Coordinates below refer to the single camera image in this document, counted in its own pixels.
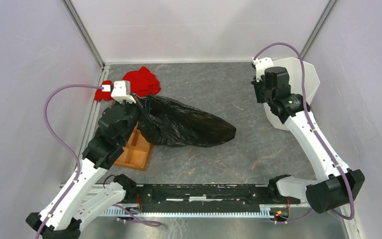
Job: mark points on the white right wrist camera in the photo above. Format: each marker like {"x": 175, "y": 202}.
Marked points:
{"x": 260, "y": 65}

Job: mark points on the wooden compartment tray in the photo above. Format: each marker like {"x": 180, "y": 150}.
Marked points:
{"x": 136, "y": 153}

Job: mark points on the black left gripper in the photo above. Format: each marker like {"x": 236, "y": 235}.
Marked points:
{"x": 136, "y": 105}

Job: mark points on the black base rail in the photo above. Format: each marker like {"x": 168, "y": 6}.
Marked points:
{"x": 204, "y": 198}

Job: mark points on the black plastic trash bag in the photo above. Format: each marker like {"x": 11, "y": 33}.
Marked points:
{"x": 168, "y": 122}

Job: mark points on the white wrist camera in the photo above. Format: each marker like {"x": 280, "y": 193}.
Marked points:
{"x": 121, "y": 92}
{"x": 260, "y": 65}

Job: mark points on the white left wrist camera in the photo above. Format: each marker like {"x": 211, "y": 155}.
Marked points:
{"x": 121, "y": 92}

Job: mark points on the red cloth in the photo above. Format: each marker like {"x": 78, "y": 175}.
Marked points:
{"x": 142, "y": 82}

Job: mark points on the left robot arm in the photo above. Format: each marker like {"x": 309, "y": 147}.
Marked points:
{"x": 67, "y": 215}

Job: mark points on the white plastic trash bin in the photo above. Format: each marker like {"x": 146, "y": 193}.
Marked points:
{"x": 311, "y": 84}

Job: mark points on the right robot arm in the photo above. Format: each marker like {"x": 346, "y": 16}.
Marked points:
{"x": 336, "y": 185}

